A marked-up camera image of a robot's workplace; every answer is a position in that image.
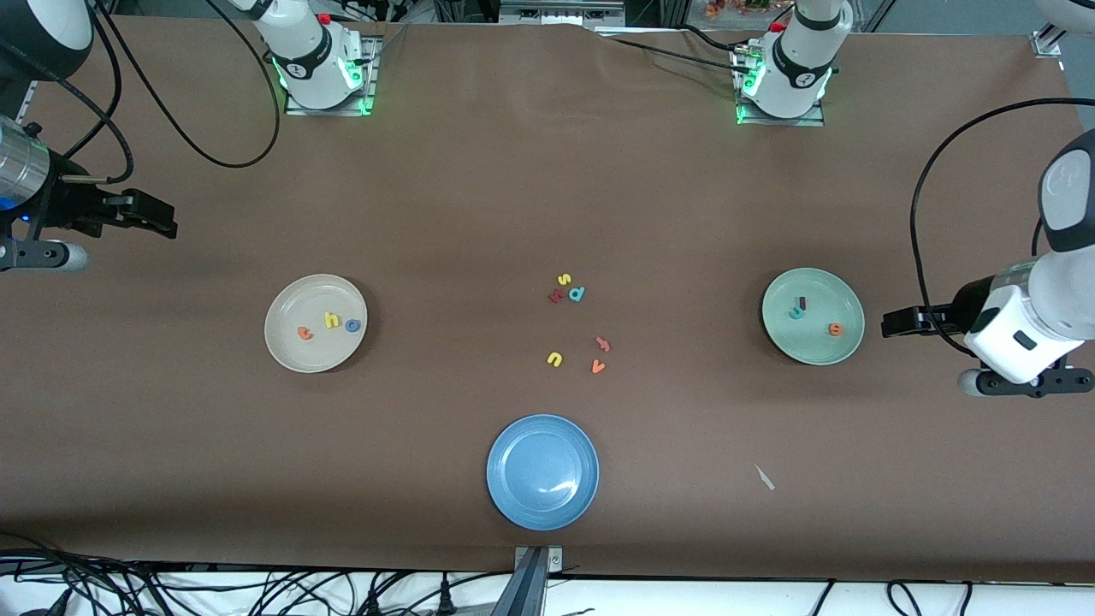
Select blue plate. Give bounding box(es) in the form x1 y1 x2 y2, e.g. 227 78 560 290
486 414 600 531

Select beige brown plate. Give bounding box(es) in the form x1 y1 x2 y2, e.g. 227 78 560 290
264 274 369 374

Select grey metal box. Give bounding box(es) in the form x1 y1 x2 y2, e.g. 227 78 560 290
499 0 625 27

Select grey metal clamp bracket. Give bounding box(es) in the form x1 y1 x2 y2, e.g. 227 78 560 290
514 546 564 574

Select black base power cable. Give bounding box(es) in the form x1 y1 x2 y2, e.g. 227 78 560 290
596 24 754 74

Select green plate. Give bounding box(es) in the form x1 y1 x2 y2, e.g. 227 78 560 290
761 268 866 367

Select brown table cover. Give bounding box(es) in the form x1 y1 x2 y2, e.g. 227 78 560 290
0 15 1095 584

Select looped black floor cable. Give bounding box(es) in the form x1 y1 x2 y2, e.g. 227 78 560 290
888 580 972 616

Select tangled black floor cables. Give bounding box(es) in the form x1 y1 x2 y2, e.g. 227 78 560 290
0 535 480 616

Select orange dried flowers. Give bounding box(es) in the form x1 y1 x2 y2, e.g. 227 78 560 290
706 0 775 20

